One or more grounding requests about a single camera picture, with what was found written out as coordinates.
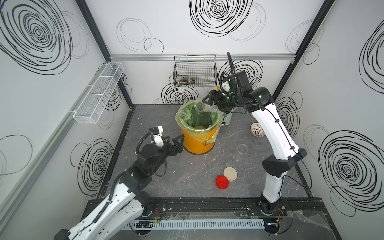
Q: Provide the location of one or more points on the mint green toaster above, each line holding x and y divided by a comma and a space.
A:
226, 120

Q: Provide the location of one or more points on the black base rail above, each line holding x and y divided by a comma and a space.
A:
251, 206

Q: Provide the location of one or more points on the red jar lid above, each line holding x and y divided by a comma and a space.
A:
222, 182

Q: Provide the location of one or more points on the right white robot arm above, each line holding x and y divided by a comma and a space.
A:
237, 91

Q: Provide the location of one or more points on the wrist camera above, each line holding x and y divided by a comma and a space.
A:
226, 87
157, 136

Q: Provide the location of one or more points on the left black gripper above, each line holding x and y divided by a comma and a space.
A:
177, 149

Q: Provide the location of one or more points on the cream jar lid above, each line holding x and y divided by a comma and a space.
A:
230, 173

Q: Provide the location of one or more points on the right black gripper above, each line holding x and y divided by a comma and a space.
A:
218, 95

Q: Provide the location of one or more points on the cream lid oatmeal jar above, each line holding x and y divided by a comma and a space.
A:
202, 107

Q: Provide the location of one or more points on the yellow trash bin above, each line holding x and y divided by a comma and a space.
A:
200, 146

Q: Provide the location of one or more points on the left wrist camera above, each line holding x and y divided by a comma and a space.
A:
157, 136

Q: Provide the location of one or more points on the black wire wall basket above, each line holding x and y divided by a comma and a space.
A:
202, 68

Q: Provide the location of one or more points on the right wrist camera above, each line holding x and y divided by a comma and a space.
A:
226, 87

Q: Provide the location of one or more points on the white slotted cable duct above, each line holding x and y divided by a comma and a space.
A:
218, 224

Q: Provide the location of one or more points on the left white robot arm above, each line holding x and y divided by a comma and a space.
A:
127, 200

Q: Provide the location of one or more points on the white round sink strainer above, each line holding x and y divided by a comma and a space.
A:
257, 130

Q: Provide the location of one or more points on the green plastic bin liner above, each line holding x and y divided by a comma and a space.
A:
198, 123

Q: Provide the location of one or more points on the white wire wall shelf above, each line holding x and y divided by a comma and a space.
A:
104, 94

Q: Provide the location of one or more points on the dark item in basket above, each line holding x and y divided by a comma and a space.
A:
186, 82

